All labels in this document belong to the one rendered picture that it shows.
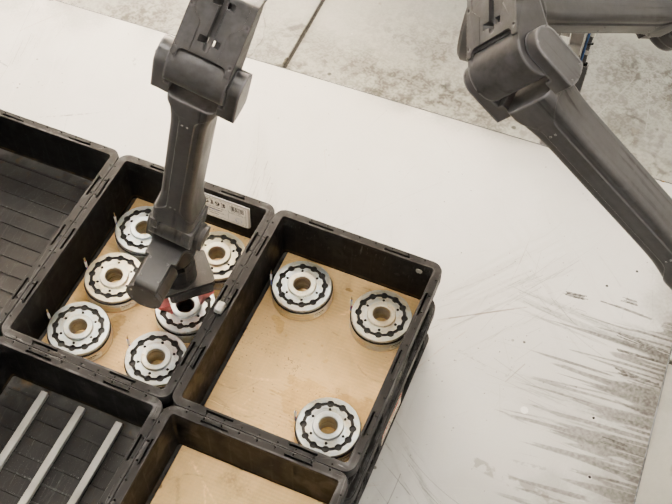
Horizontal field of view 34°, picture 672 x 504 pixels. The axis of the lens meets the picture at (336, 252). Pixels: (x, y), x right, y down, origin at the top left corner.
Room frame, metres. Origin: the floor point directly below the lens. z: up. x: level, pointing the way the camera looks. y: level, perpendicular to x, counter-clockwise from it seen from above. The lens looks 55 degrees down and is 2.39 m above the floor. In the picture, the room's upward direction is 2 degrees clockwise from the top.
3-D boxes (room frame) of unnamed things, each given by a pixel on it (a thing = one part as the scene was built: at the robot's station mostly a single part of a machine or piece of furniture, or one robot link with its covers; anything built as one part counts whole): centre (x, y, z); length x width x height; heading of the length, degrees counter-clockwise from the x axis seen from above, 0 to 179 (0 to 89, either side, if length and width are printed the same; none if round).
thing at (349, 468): (0.87, 0.03, 0.92); 0.40 x 0.30 x 0.02; 159
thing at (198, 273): (0.94, 0.25, 0.98); 0.10 x 0.07 x 0.07; 112
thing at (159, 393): (0.98, 0.31, 0.92); 0.40 x 0.30 x 0.02; 159
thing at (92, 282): (1.00, 0.37, 0.86); 0.10 x 0.10 x 0.01
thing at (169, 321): (0.95, 0.25, 0.86); 0.10 x 0.10 x 0.01
